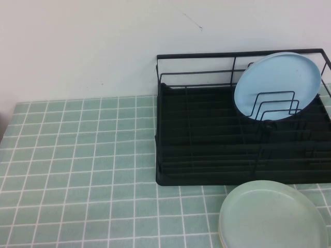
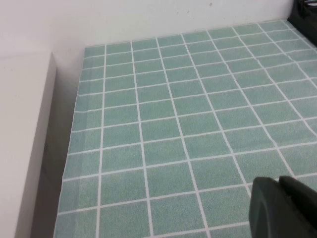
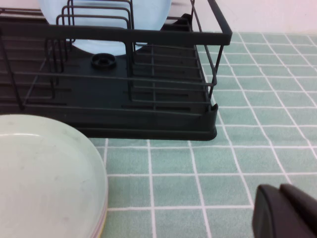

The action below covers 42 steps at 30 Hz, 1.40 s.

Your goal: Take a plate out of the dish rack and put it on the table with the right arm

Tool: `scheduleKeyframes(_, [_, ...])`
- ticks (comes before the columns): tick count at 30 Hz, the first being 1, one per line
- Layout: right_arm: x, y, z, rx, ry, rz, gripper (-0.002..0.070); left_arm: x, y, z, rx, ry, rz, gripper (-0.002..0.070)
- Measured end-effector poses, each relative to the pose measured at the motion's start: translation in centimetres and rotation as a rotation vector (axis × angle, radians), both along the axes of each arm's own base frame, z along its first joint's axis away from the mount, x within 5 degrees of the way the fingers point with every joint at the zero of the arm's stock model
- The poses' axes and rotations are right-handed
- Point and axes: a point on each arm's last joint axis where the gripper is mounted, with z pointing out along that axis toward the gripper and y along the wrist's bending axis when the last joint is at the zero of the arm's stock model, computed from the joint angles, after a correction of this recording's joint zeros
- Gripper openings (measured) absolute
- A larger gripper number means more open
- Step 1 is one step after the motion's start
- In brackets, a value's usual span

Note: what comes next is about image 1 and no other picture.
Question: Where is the black wire dish rack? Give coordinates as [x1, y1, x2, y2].
[156, 48, 331, 181]

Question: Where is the green checked tablecloth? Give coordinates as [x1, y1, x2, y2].
[0, 95, 331, 248]

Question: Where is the black drip tray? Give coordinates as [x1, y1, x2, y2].
[154, 82, 331, 187]

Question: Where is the light blue round plate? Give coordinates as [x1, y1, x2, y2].
[233, 52, 322, 122]

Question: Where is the pale green round plate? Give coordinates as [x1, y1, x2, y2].
[219, 180, 329, 248]

